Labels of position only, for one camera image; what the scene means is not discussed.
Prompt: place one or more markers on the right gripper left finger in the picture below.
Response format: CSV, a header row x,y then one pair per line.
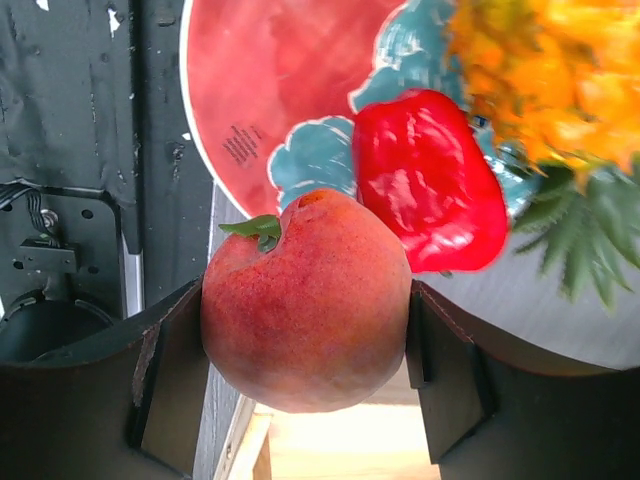
x,y
125,403

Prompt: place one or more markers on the red fake pepper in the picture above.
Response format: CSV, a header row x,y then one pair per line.
x,y
419,168

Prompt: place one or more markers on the fake peach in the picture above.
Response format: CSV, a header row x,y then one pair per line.
x,y
319,322

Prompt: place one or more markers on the wooden tray frame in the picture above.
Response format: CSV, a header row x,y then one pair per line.
x,y
368,441

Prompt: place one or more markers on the orange fake pineapple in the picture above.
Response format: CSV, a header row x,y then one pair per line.
x,y
558,82

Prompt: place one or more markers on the red and teal plate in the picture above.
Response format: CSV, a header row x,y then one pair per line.
x,y
271,88

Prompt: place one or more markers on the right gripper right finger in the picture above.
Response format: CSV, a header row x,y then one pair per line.
x,y
495,406

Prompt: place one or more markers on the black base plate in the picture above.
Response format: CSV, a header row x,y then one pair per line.
x,y
104,201

